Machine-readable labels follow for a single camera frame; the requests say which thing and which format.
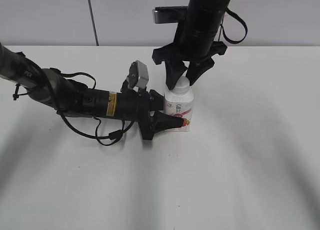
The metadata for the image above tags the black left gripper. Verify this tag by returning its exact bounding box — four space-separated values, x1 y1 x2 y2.
115 90 184 140

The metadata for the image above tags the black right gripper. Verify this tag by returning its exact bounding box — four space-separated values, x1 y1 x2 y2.
152 19 227 90

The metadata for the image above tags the white plastic bottle cap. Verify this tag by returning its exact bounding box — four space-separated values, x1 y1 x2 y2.
172 76 190 94

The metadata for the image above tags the white yili changqing yogurt bottle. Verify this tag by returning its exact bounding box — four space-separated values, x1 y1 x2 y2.
164 87 194 132

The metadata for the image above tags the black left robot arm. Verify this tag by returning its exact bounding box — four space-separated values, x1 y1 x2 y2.
0 46 185 144

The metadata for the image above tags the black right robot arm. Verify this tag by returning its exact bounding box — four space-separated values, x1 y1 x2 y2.
152 0 248 90

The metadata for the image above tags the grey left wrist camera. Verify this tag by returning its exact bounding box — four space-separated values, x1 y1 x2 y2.
120 60 149 93

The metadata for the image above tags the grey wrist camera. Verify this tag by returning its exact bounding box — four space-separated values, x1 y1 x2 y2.
152 6 188 24
120 60 149 93

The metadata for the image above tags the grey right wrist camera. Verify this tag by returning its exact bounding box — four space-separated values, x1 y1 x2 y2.
152 6 188 24

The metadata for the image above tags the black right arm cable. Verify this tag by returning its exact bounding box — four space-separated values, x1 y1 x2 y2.
216 7 249 44

